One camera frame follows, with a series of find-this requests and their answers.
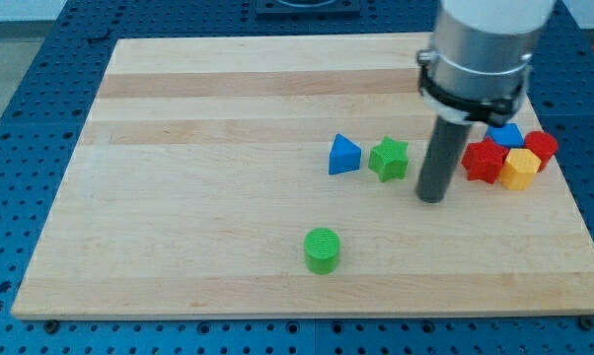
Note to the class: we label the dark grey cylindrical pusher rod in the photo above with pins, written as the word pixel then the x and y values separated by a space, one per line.
pixel 446 144

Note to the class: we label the green star block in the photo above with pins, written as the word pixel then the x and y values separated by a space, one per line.
pixel 389 159

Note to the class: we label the blue triangle block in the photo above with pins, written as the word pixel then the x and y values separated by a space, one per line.
pixel 344 156

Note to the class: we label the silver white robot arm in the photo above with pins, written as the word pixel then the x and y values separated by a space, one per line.
pixel 474 70

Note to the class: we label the red star block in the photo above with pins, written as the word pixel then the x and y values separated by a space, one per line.
pixel 484 160

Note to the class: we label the blue cube block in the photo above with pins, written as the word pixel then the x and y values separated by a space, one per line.
pixel 508 136

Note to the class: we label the yellow hexagon block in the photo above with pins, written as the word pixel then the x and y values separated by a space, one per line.
pixel 519 169

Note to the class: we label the red cylinder block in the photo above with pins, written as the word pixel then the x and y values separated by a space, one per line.
pixel 543 145

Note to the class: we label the green cylinder block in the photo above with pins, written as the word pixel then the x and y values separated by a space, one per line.
pixel 321 248

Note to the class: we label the wooden board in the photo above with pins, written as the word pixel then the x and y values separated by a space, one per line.
pixel 204 163

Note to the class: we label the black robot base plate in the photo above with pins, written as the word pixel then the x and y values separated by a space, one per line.
pixel 306 7

